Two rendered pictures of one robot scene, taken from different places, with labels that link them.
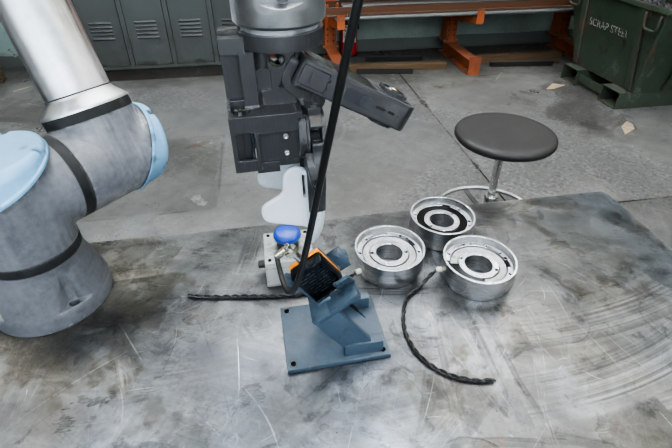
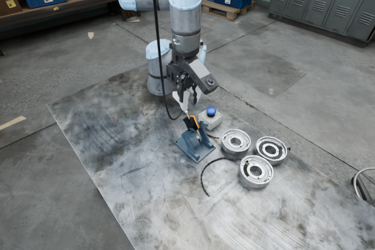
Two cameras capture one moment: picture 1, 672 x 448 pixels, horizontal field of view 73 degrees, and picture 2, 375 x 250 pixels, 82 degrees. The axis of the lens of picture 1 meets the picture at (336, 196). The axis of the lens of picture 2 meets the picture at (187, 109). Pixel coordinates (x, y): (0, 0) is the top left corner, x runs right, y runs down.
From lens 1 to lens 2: 46 cm
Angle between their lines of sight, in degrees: 45
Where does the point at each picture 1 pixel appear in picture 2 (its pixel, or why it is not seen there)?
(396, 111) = (203, 87)
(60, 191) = (166, 61)
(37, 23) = not seen: hidden behind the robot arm
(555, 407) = (212, 219)
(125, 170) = not seen: hidden behind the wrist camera
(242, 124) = (168, 67)
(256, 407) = (159, 142)
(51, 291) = (155, 83)
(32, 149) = (165, 47)
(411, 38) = not seen: outside the picture
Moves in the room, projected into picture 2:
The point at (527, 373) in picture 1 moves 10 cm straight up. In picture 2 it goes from (220, 206) to (224, 191)
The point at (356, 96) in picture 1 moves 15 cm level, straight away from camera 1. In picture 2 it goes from (193, 76) to (238, 62)
